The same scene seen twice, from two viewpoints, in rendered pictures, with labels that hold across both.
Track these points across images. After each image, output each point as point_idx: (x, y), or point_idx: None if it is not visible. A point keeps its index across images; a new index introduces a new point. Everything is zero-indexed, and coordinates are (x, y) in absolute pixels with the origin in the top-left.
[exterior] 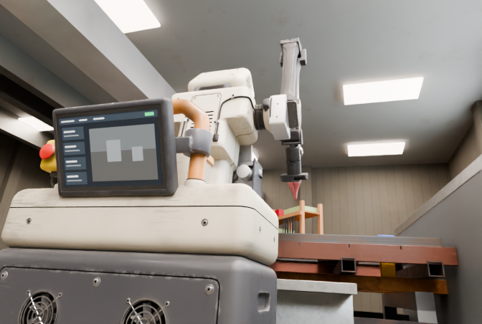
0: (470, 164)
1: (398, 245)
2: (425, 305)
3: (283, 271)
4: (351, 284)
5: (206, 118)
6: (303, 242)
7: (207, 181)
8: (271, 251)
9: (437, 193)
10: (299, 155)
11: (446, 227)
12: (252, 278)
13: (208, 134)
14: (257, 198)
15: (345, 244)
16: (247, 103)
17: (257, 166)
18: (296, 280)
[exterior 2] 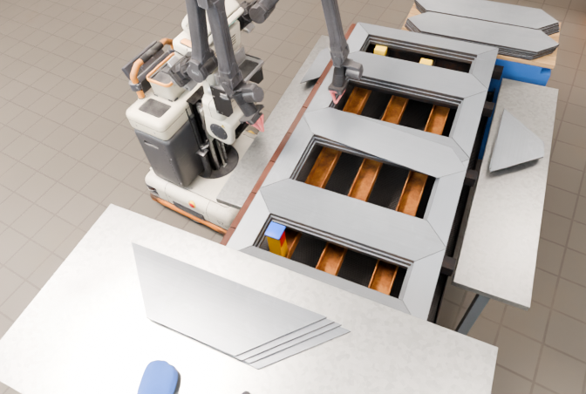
0: (133, 212)
1: (230, 225)
2: None
3: (310, 173)
4: (217, 195)
5: (130, 78)
6: (268, 163)
7: (167, 92)
8: (153, 135)
9: (218, 243)
10: (236, 102)
11: None
12: (136, 134)
13: (129, 84)
14: (129, 116)
15: (252, 189)
16: (175, 54)
17: (217, 91)
18: (235, 169)
